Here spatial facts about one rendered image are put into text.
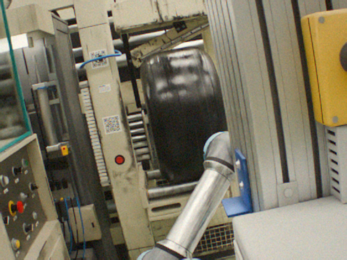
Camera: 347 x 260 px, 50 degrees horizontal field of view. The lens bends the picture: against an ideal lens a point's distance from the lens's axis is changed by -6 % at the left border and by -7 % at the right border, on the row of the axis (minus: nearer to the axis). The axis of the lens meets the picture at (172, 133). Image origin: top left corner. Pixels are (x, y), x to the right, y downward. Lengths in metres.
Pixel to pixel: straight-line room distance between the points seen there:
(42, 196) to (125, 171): 0.39
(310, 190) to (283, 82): 0.15
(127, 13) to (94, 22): 0.30
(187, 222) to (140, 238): 0.81
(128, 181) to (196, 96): 0.52
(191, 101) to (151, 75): 0.20
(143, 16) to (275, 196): 1.57
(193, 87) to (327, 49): 1.12
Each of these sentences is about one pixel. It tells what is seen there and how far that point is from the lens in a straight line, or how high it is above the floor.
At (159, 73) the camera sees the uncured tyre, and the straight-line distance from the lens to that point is 1.59.
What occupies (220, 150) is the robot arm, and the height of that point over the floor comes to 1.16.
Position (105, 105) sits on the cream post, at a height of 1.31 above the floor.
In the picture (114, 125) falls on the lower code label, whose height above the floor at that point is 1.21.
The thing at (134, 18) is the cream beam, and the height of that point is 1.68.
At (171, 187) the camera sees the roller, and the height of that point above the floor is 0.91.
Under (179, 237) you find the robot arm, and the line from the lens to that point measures 1.09.
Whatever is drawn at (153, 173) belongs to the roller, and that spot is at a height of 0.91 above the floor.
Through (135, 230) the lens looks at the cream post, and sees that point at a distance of 1.88.
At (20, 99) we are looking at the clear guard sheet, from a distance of 1.61.
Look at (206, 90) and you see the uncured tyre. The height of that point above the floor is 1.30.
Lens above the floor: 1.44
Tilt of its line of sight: 10 degrees down
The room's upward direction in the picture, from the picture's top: 11 degrees counter-clockwise
